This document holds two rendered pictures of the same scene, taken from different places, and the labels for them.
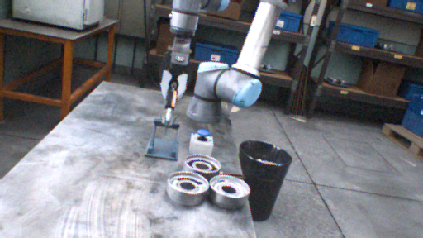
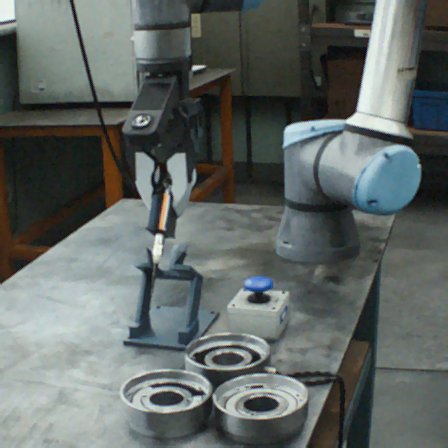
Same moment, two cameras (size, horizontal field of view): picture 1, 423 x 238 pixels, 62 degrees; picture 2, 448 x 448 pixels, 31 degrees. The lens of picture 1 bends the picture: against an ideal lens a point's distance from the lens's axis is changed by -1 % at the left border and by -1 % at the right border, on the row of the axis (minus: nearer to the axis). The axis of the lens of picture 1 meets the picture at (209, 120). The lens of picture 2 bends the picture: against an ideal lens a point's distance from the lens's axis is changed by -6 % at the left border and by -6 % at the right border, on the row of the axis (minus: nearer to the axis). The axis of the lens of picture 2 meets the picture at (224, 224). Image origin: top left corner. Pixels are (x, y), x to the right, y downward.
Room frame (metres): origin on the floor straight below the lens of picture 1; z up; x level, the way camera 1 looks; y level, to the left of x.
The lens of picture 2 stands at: (0.05, -0.37, 1.29)
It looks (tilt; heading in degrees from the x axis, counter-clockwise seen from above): 17 degrees down; 23
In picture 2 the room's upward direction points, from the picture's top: 2 degrees counter-clockwise
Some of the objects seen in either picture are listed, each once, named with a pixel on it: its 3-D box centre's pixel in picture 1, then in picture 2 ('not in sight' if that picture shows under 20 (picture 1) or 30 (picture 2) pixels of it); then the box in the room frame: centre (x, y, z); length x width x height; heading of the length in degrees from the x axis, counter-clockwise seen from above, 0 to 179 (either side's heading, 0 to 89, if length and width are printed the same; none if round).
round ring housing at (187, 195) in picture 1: (187, 188); (167, 404); (0.79, 0.02, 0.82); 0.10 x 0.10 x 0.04
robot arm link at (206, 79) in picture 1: (212, 78); (320, 158); (1.41, 0.02, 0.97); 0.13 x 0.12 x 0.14; 55
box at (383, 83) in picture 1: (378, 76); not in sight; (4.73, -2.06, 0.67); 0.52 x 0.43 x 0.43; 95
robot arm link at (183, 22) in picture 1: (182, 21); (160, 45); (1.04, 0.13, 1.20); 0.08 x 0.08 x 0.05
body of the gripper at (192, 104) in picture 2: (179, 49); (166, 102); (1.05, 0.13, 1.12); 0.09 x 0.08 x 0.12; 6
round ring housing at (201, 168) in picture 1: (201, 168); (228, 364); (0.91, 0.00, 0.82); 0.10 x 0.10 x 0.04
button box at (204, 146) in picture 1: (201, 144); (260, 311); (1.07, 0.01, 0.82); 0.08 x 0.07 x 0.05; 5
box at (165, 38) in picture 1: (173, 39); (365, 89); (4.47, 0.64, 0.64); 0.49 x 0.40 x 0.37; 100
